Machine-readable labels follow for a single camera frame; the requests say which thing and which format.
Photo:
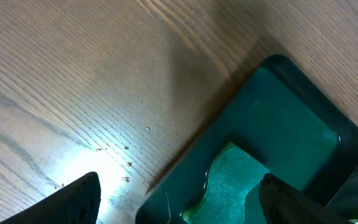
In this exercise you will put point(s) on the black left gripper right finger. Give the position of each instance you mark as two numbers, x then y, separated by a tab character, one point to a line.
283	204

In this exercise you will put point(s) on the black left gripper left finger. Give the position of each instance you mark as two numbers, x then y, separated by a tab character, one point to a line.
76	203

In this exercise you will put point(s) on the rectangular black tray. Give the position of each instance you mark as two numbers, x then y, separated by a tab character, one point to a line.
280	121

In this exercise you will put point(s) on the green sponge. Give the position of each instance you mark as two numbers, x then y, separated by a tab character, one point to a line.
231	190

